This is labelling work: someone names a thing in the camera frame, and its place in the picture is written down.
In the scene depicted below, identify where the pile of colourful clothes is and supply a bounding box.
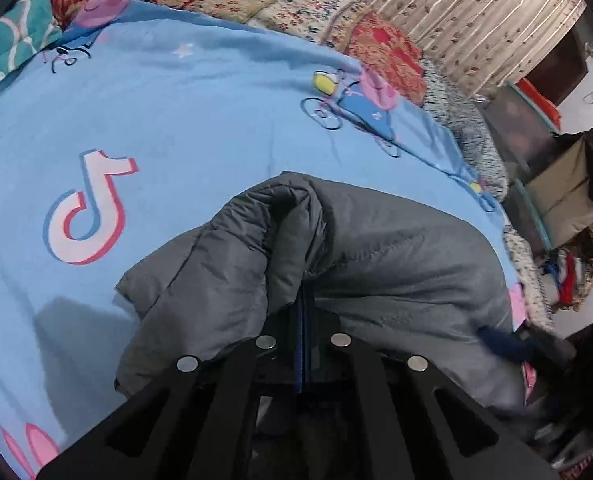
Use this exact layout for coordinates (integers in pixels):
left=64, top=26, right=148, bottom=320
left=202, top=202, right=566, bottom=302
left=541, top=230, right=593, bottom=311

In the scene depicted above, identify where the red floral patchwork quilt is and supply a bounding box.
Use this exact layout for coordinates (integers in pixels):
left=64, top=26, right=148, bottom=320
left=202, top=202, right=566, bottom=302
left=26, top=0, right=427, bottom=106

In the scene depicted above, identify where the red flat package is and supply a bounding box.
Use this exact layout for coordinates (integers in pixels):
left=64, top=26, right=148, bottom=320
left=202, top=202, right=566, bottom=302
left=516, top=79, right=563, bottom=128

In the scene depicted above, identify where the teal white patterned cloth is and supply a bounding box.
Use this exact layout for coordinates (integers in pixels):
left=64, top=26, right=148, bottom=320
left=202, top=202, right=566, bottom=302
left=0, top=0, right=62, bottom=91

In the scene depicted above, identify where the grey padded jacket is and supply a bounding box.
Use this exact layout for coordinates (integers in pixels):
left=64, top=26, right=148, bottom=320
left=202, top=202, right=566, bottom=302
left=114, top=171, right=532, bottom=411

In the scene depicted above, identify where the clear plastic storage box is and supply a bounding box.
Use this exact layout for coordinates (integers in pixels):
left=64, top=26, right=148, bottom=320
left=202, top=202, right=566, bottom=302
left=486, top=85, right=559, bottom=181
left=506, top=180, right=552, bottom=251

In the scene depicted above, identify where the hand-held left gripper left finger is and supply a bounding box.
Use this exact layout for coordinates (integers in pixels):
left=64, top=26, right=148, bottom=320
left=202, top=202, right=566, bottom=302
left=36, top=285, right=305, bottom=480

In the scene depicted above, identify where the dark brown wooden cabinet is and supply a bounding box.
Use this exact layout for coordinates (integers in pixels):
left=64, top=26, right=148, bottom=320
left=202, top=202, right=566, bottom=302
left=523, top=7, right=589, bottom=108

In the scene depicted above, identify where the blue cartoon printed bed sheet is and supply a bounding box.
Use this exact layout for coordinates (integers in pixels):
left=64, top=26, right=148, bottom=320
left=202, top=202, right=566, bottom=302
left=0, top=0, right=532, bottom=480

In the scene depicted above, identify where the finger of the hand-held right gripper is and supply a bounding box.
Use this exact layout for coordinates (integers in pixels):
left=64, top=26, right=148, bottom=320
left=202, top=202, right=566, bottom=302
left=477, top=324, right=577, bottom=367

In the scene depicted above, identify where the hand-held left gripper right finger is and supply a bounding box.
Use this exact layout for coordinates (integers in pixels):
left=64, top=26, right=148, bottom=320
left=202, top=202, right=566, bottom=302
left=305, top=286, right=561, bottom=480

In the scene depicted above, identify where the beige leaf printed curtain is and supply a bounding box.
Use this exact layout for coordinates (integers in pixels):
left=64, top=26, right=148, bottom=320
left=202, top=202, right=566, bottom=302
left=316, top=0, right=584, bottom=98

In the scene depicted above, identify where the white black dotted cloth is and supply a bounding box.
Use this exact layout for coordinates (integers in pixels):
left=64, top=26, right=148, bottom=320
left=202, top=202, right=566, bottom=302
left=503, top=225, right=552, bottom=331

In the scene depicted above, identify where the blue white speckled blanket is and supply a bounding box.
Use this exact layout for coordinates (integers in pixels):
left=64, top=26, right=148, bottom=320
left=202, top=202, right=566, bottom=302
left=421, top=57, right=512, bottom=201

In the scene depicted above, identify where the beige fabric bag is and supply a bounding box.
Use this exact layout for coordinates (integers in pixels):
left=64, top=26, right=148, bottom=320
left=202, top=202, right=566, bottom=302
left=526, top=132, right=593, bottom=248

